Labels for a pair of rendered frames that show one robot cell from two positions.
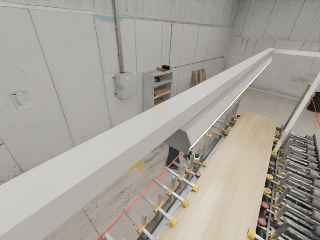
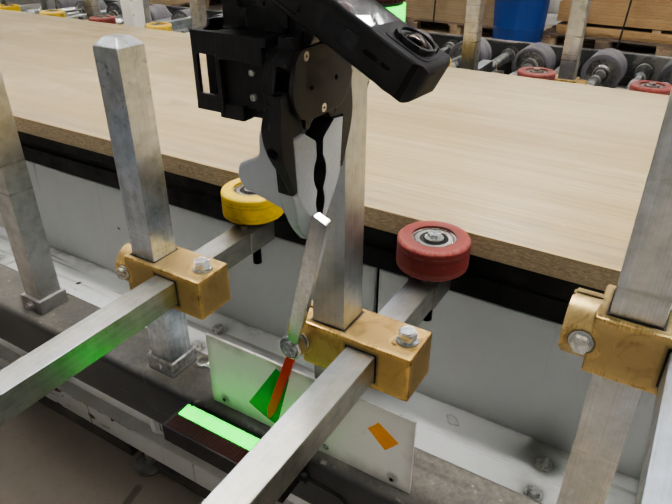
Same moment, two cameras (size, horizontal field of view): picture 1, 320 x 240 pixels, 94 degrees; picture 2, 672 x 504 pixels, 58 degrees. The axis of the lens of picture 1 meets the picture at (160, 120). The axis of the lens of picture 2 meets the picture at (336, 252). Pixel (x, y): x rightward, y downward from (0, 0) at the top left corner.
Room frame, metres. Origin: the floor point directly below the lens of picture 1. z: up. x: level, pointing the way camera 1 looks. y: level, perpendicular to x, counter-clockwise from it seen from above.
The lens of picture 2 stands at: (1.57, -0.01, 1.22)
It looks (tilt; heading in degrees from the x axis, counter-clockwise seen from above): 30 degrees down; 265
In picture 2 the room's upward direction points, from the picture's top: straight up
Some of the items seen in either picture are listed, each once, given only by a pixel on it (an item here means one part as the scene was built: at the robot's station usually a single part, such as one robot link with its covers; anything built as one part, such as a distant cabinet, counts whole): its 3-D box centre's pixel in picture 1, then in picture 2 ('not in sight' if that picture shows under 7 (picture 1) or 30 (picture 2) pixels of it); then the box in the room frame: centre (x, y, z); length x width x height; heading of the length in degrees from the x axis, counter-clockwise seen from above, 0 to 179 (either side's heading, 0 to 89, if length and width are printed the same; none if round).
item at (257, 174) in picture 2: not in sight; (273, 182); (1.58, -0.42, 1.05); 0.06 x 0.03 x 0.09; 144
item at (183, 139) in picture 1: (250, 72); not in sight; (1.34, -0.76, 2.34); 2.40 x 0.12 x 0.08; 143
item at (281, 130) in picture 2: not in sight; (290, 129); (1.57, -0.40, 1.09); 0.05 x 0.02 x 0.09; 54
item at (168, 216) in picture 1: (155, 205); not in sight; (0.91, 0.00, 0.95); 0.50 x 0.04 x 0.04; 53
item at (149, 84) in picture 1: (157, 95); not in sight; (4.52, 0.11, 0.78); 0.90 x 0.45 x 1.55; 139
